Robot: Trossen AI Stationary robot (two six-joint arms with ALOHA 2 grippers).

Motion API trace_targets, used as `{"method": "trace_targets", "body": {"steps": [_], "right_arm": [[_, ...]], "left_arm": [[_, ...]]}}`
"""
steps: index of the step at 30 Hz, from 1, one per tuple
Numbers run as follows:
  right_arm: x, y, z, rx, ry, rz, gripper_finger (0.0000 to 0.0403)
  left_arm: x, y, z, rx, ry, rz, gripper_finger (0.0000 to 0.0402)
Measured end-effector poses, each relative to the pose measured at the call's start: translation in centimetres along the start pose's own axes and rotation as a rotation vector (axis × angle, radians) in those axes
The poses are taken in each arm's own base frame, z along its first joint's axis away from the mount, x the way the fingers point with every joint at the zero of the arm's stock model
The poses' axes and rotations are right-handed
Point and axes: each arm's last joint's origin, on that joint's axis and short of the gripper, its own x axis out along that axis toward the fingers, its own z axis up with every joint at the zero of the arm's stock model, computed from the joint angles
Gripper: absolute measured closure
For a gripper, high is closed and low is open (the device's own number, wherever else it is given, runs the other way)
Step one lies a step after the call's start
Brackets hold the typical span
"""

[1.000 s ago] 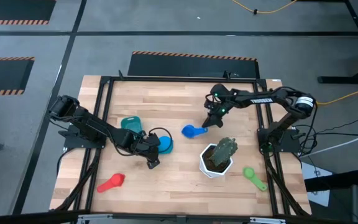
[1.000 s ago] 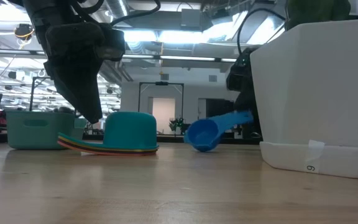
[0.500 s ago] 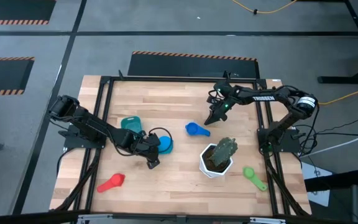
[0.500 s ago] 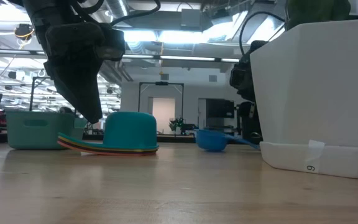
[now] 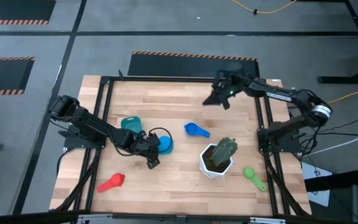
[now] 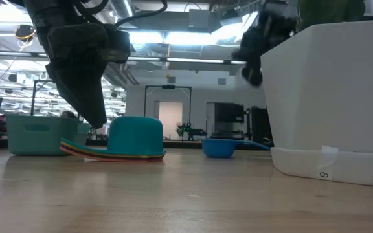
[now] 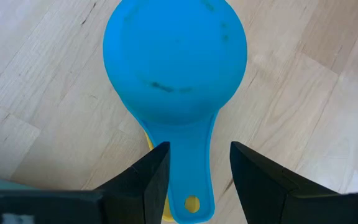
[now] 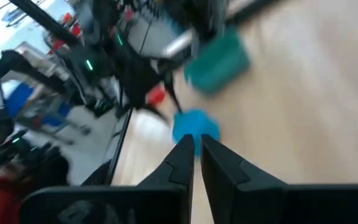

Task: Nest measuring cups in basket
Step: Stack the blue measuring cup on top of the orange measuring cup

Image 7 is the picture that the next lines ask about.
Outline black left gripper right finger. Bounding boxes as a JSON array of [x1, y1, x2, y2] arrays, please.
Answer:
[[230, 141, 358, 224]]

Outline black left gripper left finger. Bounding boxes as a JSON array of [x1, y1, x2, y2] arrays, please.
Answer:
[[0, 141, 171, 224]]

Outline yellow measuring cup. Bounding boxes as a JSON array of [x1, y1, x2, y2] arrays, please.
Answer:
[[144, 130, 201, 223]]

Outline large cyan measuring cup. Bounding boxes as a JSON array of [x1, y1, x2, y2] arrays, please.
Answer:
[[103, 0, 248, 224]]

